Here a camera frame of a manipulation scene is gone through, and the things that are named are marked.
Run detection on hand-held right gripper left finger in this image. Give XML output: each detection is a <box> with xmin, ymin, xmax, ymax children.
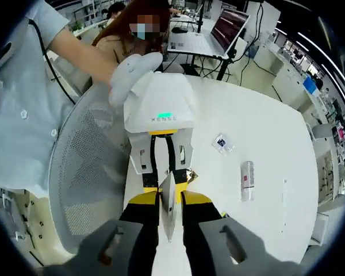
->
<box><xmin>45</xmin><ymin>191</ymin><xmax>162</xmax><ymax>276</ymax></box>

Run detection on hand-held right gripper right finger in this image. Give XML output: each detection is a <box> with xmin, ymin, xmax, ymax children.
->
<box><xmin>180</xmin><ymin>191</ymin><xmax>302</xmax><ymax>276</ymax></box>

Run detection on gold foil skincare packet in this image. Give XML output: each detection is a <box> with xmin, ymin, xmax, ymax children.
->
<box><xmin>185</xmin><ymin>168</ymin><xmax>201</xmax><ymax>185</ymax></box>

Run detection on small clear skincare sachet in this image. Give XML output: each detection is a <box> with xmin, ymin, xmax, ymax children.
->
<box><xmin>212</xmin><ymin>132</ymin><xmax>236</xmax><ymax>158</ymax></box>

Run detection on small red label skincare bottle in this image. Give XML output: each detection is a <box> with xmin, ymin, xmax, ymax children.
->
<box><xmin>240</xmin><ymin>160</ymin><xmax>256</xmax><ymax>203</ymax></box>

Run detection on blue storage bin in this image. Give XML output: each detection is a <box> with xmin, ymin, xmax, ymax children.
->
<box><xmin>302</xmin><ymin>75</ymin><xmax>319</xmax><ymax>96</ymax></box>

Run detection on person's left hand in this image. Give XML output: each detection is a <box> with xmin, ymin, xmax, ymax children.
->
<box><xmin>108</xmin><ymin>53</ymin><xmax>164</xmax><ymax>108</ymax></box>

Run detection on white laptop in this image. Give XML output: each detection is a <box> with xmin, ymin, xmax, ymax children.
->
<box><xmin>166</xmin><ymin>7</ymin><xmax>251</xmax><ymax>60</ymax></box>

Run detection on black laptop stand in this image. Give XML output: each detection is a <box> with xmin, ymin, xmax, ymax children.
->
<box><xmin>186</xmin><ymin>0</ymin><xmax>237</xmax><ymax>82</ymax></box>

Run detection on white cabinet row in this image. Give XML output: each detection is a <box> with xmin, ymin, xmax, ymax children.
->
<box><xmin>271</xmin><ymin>54</ymin><xmax>309</xmax><ymax>105</ymax></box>

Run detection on person's light shirt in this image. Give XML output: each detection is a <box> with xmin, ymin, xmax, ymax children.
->
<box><xmin>0</xmin><ymin>0</ymin><xmax>73</xmax><ymax>200</ymax></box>

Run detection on shelves with goods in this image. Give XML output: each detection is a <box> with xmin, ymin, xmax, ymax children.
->
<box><xmin>316</xmin><ymin>94</ymin><xmax>345</xmax><ymax>208</ymax></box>

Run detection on black cable on shirt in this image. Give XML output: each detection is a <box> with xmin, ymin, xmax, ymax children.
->
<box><xmin>28</xmin><ymin>18</ymin><xmax>77</xmax><ymax>105</ymax></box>

